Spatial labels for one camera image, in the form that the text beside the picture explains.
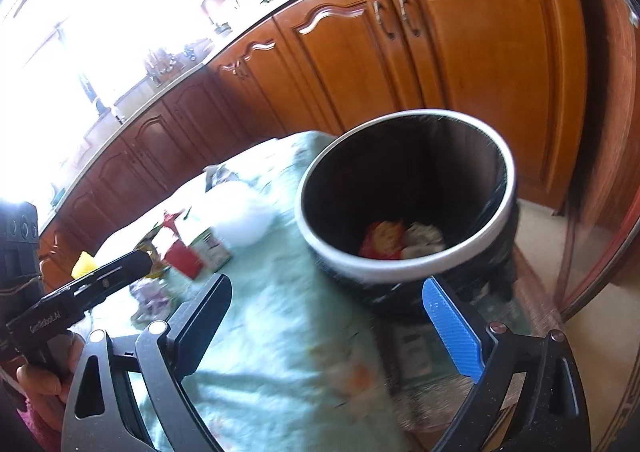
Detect pale green printed tablecloth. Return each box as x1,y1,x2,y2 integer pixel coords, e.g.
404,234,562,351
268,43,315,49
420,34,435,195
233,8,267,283
67,130,416,452

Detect person's left forearm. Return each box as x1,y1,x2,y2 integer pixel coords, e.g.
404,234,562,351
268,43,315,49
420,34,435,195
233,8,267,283
17,402,63,452

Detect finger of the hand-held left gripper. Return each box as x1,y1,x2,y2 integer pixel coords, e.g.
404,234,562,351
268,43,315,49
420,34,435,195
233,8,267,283
70,249,154,315

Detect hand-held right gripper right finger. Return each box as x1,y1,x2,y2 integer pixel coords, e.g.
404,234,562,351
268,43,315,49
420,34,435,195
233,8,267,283
421,276,593,452

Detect person's left hand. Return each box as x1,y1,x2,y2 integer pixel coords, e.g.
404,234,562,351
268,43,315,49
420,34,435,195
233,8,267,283
16,332,86,433

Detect wooden kitchen base cabinets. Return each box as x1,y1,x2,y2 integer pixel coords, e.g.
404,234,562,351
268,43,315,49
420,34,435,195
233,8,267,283
37,0,588,283

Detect red yellow snack wrapper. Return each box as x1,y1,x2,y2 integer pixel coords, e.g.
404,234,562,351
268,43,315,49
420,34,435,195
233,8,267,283
359,221,407,260

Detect yellow crumpled wrapper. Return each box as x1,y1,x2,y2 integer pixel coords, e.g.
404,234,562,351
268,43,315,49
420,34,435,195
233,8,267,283
71,252,98,279

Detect black bin with white rim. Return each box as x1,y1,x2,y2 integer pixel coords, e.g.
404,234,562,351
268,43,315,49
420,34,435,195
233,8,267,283
295,108,521,315

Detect crumpled pale wrapper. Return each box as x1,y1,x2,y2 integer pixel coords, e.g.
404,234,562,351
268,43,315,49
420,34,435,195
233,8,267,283
129,277,173,323

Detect bronze cabinet door handle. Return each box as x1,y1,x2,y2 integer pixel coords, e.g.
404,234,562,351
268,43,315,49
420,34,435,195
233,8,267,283
398,0,422,38
372,1,396,40

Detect metal utensils on countertop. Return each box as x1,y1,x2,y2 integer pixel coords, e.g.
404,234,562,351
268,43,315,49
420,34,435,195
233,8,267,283
145,44,198,85

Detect white printed plastic bag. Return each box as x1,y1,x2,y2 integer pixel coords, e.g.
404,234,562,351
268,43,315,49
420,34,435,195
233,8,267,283
215,179,276,247

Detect white crumpled paper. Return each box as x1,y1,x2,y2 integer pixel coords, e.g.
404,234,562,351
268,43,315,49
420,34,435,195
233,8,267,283
402,222,446,255

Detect small red box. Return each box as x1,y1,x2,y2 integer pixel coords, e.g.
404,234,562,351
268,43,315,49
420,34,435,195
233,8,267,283
161,211,202,279

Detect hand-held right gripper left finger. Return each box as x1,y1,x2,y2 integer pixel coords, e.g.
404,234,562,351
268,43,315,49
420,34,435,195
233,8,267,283
61,273,233,452

